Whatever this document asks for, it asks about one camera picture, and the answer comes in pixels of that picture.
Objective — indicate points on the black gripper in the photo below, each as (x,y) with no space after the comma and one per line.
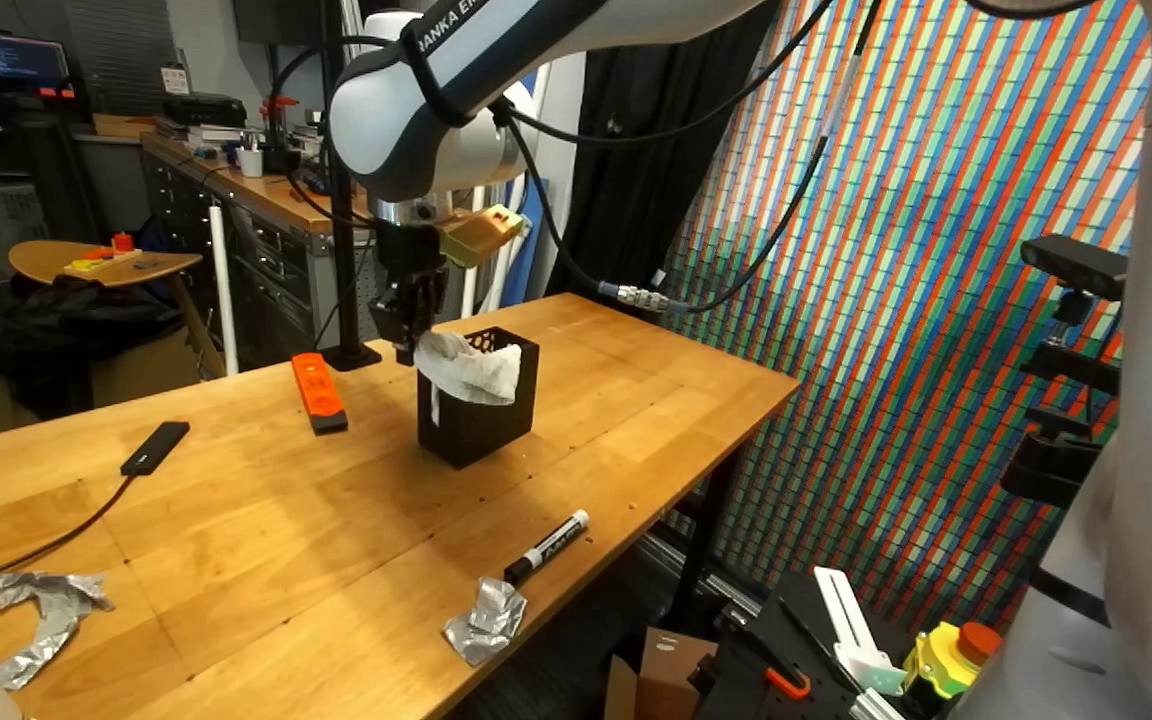
(414,266)

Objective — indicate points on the white towel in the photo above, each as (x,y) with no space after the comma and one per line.
(469,364)

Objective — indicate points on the black perforated box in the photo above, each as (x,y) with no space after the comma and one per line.
(481,424)

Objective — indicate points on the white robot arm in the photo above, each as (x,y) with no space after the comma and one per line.
(417,120)

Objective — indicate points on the black vertical pole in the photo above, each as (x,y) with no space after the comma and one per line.
(345,266)

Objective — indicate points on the orange block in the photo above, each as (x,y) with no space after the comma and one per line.
(316,394)

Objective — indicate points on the thin white pole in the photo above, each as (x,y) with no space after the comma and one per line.
(221,294)

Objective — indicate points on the black and white marker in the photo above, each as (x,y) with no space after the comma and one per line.
(545,544)

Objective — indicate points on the flat black device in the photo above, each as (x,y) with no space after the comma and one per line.
(153,449)

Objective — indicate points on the small crumpled foil piece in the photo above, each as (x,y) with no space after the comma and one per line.
(487,624)

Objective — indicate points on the orange yellow toys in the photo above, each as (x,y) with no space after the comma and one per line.
(101,255)

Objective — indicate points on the black bag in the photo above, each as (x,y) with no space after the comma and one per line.
(56,333)

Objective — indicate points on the round wooden stool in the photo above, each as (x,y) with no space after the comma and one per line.
(38,262)

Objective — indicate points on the large crumpled foil strip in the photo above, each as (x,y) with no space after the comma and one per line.
(60,596)

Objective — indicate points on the black clamp with orange trigger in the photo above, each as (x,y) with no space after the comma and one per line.
(749,666)

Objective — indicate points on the multicolour striped backdrop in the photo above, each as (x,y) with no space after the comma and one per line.
(897,333)

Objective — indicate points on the computer monitor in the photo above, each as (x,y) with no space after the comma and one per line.
(0,52)

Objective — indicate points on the yellow red emergency stop button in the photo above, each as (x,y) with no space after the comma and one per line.
(940,662)

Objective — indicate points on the yellow green wrist camera mount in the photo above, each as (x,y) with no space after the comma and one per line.
(481,238)

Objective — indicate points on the white rail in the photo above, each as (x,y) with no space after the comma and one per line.
(851,622)

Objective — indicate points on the black camera stand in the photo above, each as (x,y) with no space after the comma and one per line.
(1062,362)

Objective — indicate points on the black external camera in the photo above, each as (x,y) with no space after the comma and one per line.
(1076,266)

